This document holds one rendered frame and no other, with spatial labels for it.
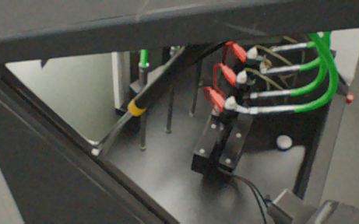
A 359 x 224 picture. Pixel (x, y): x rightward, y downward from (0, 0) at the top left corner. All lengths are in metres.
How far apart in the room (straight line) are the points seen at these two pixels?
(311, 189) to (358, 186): 1.24
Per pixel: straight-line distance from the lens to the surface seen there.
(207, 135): 1.16
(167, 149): 1.31
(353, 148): 2.52
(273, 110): 0.99
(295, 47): 1.19
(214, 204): 1.24
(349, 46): 1.47
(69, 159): 0.73
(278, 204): 0.87
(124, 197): 0.75
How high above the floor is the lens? 1.93
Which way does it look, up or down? 53 degrees down
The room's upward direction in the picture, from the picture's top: 6 degrees clockwise
